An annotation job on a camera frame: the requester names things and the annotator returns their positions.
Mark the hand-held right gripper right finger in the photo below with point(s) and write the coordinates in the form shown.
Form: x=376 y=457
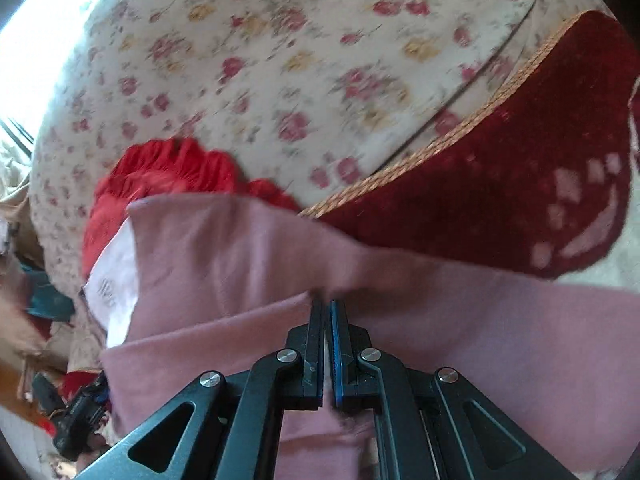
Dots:
x=334 y=320

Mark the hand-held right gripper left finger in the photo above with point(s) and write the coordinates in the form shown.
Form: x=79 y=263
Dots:
x=317 y=312

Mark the pink knit garment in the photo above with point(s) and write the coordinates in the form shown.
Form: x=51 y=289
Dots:
x=240 y=260

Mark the teal cloth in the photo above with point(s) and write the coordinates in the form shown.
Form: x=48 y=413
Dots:
x=50 y=295

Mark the red frilled cushion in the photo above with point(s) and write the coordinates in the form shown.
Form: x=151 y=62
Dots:
x=165 y=170

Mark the red and white plush blanket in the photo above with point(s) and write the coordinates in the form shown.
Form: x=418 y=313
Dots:
x=500 y=170

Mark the beige curtain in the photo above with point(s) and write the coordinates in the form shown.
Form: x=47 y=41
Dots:
x=15 y=185

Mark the floral bed sheet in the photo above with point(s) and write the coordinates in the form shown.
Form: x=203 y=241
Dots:
x=280 y=60

